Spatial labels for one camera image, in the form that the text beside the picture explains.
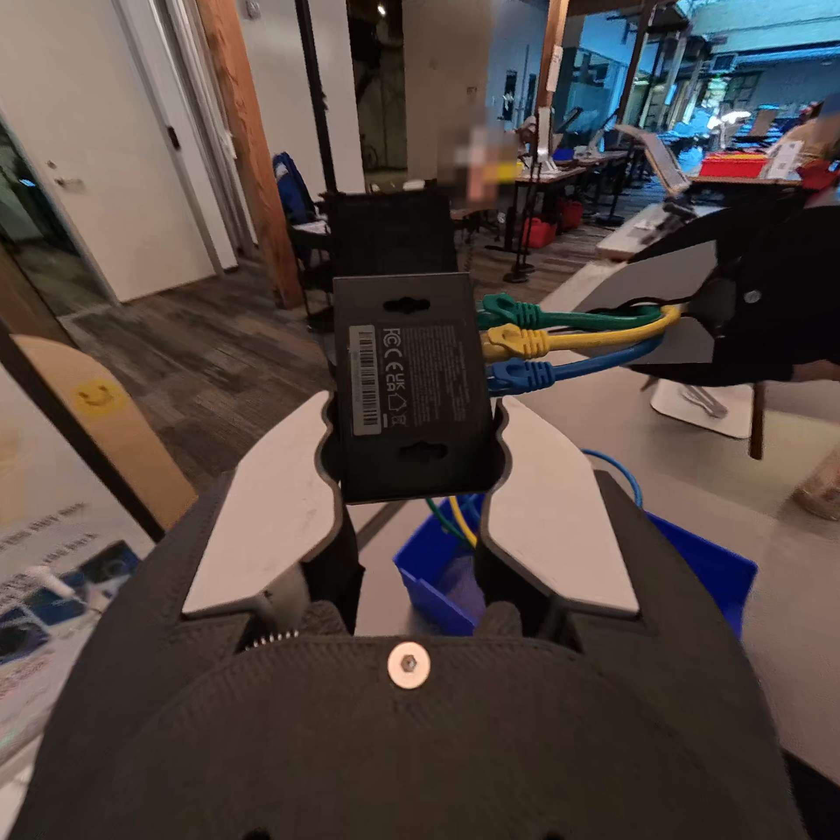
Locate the blue ethernet cable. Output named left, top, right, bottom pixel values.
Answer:
left=466, top=336, right=662, bottom=513

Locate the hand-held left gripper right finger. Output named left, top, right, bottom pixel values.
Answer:
left=478, top=395, right=642, bottom=619

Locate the laptop on stand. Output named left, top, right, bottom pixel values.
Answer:
left=616, top=125, right=691, bottom=196

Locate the printed poster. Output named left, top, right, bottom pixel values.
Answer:
left=0, top=499, right=144, bottom=762

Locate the red tray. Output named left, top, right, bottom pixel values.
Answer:
left=697, top=152, right=770, bottom=179

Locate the black network switch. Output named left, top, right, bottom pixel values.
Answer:
left=331, top=271, right=497, bottom=505

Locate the cardboard with smiley sticker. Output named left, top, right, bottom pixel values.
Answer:
left=12, top=333, right=199, bottom=529

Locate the wooden post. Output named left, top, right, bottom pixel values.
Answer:
left=196, top=0, right=306, bottom=311

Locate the green ethernet cable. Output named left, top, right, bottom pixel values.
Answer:
left=425, top=292, right=665, bottom=540

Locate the white door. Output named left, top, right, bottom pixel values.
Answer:
left=0, top=0, right=221, bottom=304

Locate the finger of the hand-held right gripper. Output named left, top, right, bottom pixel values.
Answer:
left=576, top=243, right=719, bottom=315
left=633, top=320, right=719, bottom=374

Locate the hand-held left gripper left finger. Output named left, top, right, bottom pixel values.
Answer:
left=180, top=390, right=343, bottom=619

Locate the blue plastic bin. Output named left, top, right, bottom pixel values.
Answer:
left=392, top=492, right=760, bottom=639

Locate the yellow ethernet cable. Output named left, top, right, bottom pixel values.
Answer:
left=449, top=304, right=683, bottom=550

